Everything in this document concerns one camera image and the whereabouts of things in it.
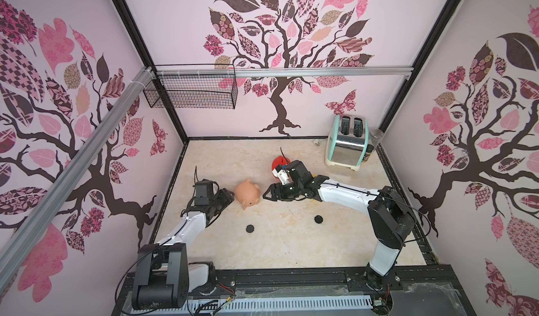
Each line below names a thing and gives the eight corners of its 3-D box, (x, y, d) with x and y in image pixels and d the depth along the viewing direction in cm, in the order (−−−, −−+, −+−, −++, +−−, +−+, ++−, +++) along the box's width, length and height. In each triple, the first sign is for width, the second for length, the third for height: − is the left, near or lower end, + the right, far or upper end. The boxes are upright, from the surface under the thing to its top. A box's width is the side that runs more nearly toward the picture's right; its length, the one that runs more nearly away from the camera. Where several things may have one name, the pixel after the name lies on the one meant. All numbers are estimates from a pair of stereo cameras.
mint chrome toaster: (323, 166, 109) (331, 142, 95) (327, 136, 124) (334, 112, 110) (357, 172, 107) (370, 148, 93) (356, 141, 121) (367, 117, 107)
